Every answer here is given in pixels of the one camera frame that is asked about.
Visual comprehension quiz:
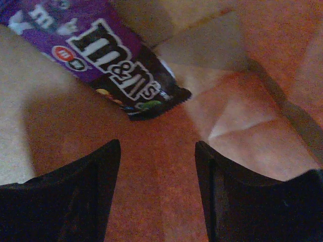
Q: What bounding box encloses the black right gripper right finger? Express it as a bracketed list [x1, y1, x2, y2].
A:
[195, 141, 322, 241]

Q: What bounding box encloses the red brown paper bag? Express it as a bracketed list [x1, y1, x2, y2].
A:
[1, 1, 322, 241]

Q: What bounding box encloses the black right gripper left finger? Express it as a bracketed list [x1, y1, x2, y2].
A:
[1, 139, 121, 241]

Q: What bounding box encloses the purple brown candy packet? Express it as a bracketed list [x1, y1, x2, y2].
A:
[1, 1, 191, 120]

